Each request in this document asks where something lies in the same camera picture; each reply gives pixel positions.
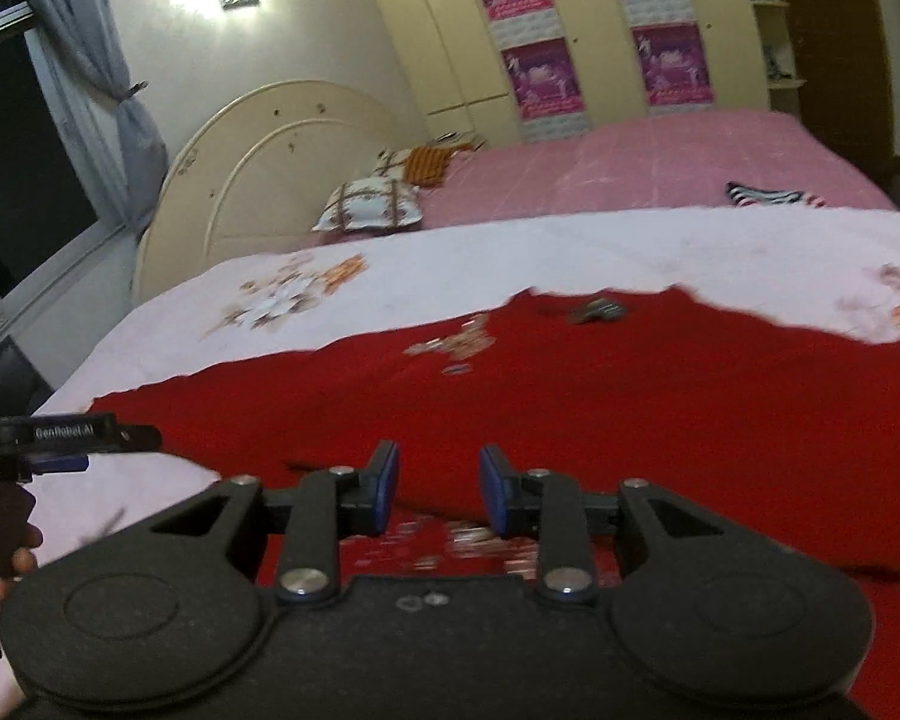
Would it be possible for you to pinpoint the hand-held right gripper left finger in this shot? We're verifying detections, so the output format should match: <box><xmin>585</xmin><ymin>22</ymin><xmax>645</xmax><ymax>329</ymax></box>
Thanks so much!
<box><xmin>150</xmin><ymin>440</ymin><xmax>401</xmax><ymax>605</ymax></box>

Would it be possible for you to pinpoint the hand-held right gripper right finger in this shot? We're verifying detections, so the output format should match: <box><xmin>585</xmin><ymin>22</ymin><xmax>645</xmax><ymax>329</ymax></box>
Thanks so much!
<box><xmin>478</xmin><ymin>444</ymin><xmax>728</xmax><ymax>605</ymax></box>

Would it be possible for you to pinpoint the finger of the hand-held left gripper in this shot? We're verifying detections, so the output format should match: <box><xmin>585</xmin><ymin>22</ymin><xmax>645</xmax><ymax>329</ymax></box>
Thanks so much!
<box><xmin>0</xmin><ymin>420</ymin><xmax>163</xmax><ymax>475</ymax></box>

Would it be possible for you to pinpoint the red knit garment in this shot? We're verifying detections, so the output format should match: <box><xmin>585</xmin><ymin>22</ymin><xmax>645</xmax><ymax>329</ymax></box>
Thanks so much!
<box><xmin>90</xmin><ymin>286</ymin><xmax>900</xmax><ymax>616</ymax></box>

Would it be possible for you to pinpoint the person's left hand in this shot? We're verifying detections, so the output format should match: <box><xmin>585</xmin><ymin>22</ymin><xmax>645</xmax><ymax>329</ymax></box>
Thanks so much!
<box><xmin>0</xmin><ymin>523</ymin><xmax>44</xmax><ymax>605</ymax></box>

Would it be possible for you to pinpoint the small grey object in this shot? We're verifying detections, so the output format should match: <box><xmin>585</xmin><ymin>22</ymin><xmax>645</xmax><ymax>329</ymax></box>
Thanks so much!
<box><xmin>566</xmin><ymin>298</ymin><xmax>629</xmax><ymax>326</ymax></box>

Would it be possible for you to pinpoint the floral pale pink blanket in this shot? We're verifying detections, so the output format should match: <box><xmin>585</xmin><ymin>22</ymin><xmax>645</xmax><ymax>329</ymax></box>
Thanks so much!
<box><xmin>0</xmin><ymin>206</ymin><xmax>900</xmax><ymax>720</ymax></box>

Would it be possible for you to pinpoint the dark window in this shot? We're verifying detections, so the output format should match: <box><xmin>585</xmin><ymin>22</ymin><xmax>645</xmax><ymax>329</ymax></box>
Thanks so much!
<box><xmin>0</xmin><ymin>4</ymin><xmax>100</xmax><ymax>335</ymax></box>

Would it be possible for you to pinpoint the checked patterned pillow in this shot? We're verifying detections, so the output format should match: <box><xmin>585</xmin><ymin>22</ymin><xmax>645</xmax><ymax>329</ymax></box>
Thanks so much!
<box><xmin>313</xmin><ymin>176</ymin><xmax>425</xmax><ymax>233</ymax></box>
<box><xmin>371</xmin><ymin>146</ymin><xmax>421</xmax><ymax>182</ymax></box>

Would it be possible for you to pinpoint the cream curved headboard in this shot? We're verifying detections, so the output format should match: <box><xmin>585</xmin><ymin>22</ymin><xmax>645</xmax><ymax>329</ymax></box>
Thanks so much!
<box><xmin>131</xmin><ymin>80</ymin><xmax>406</xmax><ymax>306</ymax></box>

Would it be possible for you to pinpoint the orange patterned cloth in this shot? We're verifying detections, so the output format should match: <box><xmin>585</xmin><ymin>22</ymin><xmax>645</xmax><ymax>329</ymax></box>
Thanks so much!
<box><xmin>405</xmin><ymin>144</ymin><xmax>467</xmax><ymax>188</ymax></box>

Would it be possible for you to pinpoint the pink bed sheet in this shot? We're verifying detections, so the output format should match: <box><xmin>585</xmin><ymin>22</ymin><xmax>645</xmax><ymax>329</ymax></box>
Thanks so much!
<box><xmin>311</xmin><ymin>109</ymin><xmax>900</xmax><ymax>245</ymax></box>

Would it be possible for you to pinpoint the grey blue curtain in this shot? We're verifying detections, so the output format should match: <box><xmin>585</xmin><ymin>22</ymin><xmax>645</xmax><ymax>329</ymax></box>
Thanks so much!
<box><xmin>7</xmin><ymin>0</ymin><xmax>170</xmax><ymax>235</ymax></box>

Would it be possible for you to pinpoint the black white striped garment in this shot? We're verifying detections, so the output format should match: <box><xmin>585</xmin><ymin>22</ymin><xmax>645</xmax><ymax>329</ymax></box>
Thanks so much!
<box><xmin>724</xmin><ymin>181</ymin><xmax>827</xmax><ymax>209</ymax></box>

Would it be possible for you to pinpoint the cream wardrobe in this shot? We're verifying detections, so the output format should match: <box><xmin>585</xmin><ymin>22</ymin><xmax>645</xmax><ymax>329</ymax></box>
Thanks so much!
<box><xmin>352</xmin><ymin>0</ymin><xmax>770</xmax><ymax>147</ymax></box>

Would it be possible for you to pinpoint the cream corner shelf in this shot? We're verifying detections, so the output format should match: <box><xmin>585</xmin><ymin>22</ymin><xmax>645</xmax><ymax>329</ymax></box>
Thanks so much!
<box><xmin>735</xmin><ymin>0</ymin><xmax>808</xmax><ymax>117</ymax></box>

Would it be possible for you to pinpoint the dark brown wooden door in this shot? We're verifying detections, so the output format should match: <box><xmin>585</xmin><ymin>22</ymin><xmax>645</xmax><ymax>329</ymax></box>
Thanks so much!
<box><xmin>765</xmin><ymin>0</ymin><xmax>899</xmax><ymax>166</ymax></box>

